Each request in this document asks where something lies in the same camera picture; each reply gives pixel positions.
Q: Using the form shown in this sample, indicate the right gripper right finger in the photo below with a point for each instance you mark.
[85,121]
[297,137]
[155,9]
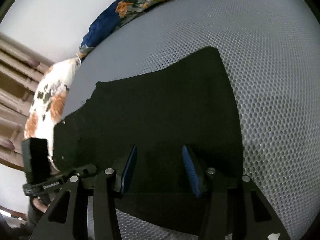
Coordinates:
[230,204]

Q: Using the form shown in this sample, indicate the beige patterned curtain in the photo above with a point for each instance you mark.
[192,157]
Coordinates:
[21,71]

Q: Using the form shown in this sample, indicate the white floral pillow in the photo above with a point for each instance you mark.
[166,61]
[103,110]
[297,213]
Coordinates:
[49,101]

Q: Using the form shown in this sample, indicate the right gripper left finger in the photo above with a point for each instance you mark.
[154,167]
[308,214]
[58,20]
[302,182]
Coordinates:
[67,216]

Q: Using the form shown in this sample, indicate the person's left hand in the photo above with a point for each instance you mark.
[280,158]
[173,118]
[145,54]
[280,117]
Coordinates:
[39,205]

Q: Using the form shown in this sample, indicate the black pants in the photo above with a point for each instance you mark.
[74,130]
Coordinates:
[188,104]

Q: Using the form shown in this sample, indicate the grey mesh mattress cover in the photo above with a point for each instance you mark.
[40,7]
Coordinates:
[270,51]

